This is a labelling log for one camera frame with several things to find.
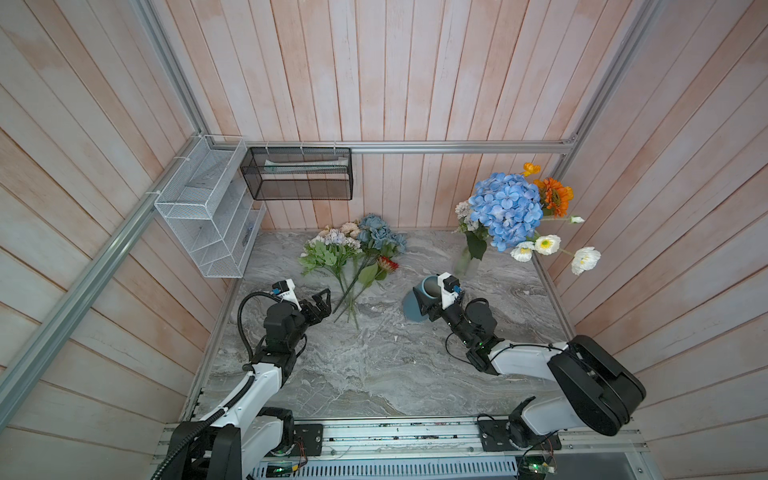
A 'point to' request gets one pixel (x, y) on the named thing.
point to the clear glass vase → (462, 263)
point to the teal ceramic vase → (430, 287)
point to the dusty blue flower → (376, 240)
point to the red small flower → (379, 271)
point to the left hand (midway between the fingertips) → (321, 299)
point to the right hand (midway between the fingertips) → (426, 281)
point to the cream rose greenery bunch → (332, 250)
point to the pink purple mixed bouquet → (466, 223)
